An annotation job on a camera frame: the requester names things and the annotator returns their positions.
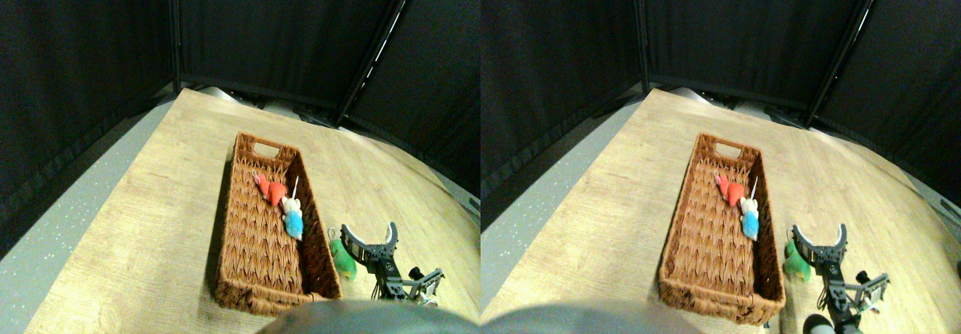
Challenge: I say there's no pale blue white plush toy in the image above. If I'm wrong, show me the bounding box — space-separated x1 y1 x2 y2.
739 176 761 242
279 175 306 242

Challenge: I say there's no green plush toy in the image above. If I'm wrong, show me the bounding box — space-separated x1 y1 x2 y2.
783 229 813 284
327 227 359 281

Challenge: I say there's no orange plush toy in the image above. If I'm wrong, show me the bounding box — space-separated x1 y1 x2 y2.
253 173 288 207
713 173 747 207

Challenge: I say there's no brown wicker basket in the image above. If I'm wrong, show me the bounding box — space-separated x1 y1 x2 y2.
214 131 343 317
658 132 787 326

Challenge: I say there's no grey curtain stand foot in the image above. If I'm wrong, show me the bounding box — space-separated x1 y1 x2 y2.
259 100 335 128

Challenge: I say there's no black curtain stand pole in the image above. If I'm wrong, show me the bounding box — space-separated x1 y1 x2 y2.
632 0 648 95
168 0 182 95
329 0 421 127
802 0 890 127

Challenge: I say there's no black bracket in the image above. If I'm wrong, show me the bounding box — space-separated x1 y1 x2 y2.
852 271 892 312
405 268 445 305

